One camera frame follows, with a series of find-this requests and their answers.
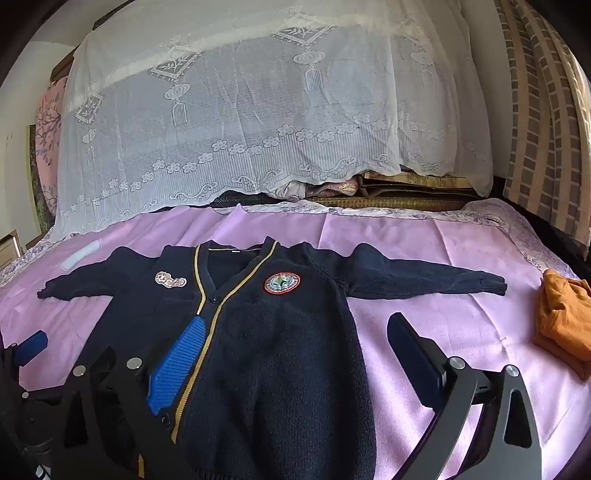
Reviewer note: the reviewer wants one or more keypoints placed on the white lace cover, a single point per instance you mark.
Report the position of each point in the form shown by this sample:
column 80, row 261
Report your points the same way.
column 254, row 115

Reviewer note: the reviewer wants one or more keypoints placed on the checked brown curtain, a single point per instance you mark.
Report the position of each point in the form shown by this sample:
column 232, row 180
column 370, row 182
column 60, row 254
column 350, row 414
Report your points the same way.
column 535, row 115

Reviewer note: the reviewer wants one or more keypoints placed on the pink floral quilt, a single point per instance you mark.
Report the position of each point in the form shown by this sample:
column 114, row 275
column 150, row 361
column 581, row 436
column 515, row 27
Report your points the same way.
column 48, row 120

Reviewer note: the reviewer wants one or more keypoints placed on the navy knit cardigan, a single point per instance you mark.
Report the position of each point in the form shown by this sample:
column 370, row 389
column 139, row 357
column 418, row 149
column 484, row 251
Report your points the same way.
column 277, row 369

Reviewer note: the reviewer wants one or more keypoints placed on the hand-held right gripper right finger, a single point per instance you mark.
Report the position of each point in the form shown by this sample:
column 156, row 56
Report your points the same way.
column 415, row 360

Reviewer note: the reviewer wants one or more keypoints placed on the purple printed bedsheet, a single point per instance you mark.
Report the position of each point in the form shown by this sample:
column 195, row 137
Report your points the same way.
column 438, row 258

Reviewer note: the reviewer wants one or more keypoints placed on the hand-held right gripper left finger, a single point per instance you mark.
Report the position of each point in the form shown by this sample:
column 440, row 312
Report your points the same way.
column 178, row 364

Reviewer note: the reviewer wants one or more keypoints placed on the orange folded garment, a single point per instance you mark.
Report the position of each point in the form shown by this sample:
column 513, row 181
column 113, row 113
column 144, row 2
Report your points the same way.
column 563, row 318

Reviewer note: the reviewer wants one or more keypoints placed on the pink folded blanket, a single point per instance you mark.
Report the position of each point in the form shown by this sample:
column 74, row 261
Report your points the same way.
column 332, row 187

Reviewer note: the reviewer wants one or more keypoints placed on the folded bamboo mat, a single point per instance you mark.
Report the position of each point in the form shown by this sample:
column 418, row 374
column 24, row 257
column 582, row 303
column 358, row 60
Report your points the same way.
column 392, row 194

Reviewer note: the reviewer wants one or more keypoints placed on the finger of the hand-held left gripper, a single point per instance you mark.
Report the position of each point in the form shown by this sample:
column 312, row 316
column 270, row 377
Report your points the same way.
column 32, row 344

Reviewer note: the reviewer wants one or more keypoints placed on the wooden headboard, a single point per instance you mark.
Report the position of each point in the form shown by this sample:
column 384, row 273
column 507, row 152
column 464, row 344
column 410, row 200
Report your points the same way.
column 62, row 64

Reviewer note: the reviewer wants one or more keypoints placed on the dark green patterned panel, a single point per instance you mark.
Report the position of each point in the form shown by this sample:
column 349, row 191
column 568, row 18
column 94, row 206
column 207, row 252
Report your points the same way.
column 39, row 184

